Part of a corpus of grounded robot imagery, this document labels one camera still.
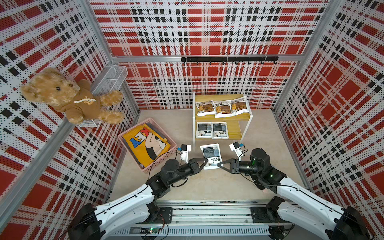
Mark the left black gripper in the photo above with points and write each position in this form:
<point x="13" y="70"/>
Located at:
<point x="193" y="165"/>

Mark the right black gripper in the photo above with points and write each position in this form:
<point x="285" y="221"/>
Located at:
<point x="234" y="165"/>

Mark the blue coffee bag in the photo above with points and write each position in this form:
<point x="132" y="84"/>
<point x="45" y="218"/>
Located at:
<point x="204" y="130"/>
<point x="213" y="154"/>
<point x="220" y="130"/>

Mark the brown coffee bag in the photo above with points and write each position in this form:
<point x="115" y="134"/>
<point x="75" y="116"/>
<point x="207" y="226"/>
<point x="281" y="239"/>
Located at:
<point x="223" y="109"/>
<point x="205" y="108"/>
<point x="239" y="106"/>

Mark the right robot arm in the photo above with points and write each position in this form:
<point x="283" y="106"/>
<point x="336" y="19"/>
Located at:
<point x="298" y="205"/>

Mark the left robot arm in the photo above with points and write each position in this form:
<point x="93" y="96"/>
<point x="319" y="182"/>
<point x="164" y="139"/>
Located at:
<point x="100" y="222"/>

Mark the yellow two-tier shelf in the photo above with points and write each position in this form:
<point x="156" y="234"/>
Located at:
<point x="237" y="125"/>

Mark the pink plastic basket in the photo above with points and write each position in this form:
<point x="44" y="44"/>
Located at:
<point x="161" y="132"/>

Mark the yellow printed cloth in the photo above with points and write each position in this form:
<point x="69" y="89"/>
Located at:
<point x="145" y="144"/>

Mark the green circuit board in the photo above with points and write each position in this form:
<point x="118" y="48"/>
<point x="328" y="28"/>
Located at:
<point x="150" y="231"/>

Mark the brown teddy bear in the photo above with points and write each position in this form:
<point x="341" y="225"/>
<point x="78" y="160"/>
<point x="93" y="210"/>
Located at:
<point x="72" y="98"/>

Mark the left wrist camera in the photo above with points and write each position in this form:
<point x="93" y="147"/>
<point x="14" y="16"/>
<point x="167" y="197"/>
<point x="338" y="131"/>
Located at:
<point x="184" y="152"/>

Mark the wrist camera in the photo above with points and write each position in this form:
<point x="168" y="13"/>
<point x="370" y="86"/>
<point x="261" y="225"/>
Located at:
<point x="184" y="152"/>
<point x="237" y="148"/>

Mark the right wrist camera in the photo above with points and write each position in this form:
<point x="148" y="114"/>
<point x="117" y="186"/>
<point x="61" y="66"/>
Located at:
<point x="237" y="148"/>

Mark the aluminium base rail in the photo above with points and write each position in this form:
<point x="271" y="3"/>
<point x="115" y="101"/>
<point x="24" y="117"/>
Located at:
<point x="226" y="219"/>

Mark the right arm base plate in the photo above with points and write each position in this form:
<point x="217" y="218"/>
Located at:
<point x="259" y="215"/>

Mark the black hook rail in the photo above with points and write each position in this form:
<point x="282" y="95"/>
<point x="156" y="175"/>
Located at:
<point x="260" y="59"/>

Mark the clear wire wall basket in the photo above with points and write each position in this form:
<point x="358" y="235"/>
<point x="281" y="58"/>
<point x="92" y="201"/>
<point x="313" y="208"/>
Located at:
<point x="108" y="81"/>

